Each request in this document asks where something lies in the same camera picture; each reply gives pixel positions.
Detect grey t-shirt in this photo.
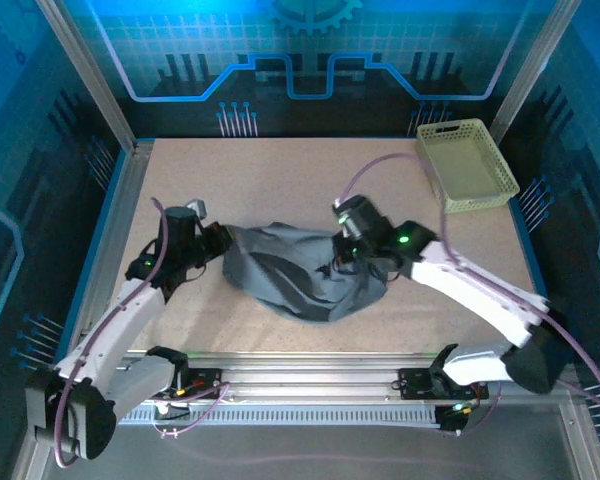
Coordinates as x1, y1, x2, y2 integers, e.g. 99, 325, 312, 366
222, 222, 389, 325

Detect yellow-green plastic basket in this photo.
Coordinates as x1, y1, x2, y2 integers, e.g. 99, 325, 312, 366
416, 118, 521, 215

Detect black controller box with LEDs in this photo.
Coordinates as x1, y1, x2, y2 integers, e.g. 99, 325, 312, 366
435, 402, 474, 434

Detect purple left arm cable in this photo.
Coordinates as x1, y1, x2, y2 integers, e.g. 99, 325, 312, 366
52, 197, 231, 469

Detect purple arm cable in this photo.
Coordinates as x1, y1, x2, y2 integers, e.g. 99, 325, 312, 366
339, 153, 600, 437
52, 197, 231, 469

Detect aluminium side rail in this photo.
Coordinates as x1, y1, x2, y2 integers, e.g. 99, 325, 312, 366
74, 139, 156, 351

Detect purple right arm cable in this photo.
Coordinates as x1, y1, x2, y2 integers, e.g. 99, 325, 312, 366
339, 153, 600, 437

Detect wide aluminium frame rail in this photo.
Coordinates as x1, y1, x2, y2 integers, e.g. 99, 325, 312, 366
119, 352, 581, 401

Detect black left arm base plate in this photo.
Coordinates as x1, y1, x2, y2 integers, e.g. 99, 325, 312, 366
179, 367, 224, 401

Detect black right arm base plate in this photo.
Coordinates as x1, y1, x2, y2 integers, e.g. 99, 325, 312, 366
398, 367, 490, 401

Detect grey slotted cable duct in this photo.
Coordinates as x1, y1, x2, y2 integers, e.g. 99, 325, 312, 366
117, 403, 441, 427

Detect aluminium frame post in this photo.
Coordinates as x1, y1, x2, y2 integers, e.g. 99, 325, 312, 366
34, 0, 141, 151
487, 0, 584, 146

